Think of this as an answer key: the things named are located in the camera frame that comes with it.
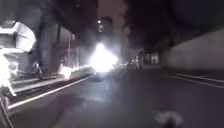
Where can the tall lit building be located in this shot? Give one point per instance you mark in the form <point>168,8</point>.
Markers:
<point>105,28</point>

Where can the dark tree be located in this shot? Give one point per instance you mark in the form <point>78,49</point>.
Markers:
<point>150,23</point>

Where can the dark building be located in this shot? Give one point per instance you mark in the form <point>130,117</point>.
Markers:
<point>56,30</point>

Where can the bicycle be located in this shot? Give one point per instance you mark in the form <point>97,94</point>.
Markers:
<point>39,70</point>

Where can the raised kerb strip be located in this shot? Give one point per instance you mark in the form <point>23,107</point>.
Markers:
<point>40,83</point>

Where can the white vehicle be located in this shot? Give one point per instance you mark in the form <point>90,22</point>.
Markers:
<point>15,40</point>

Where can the pale long wall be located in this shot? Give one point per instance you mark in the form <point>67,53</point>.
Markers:
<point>200,50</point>

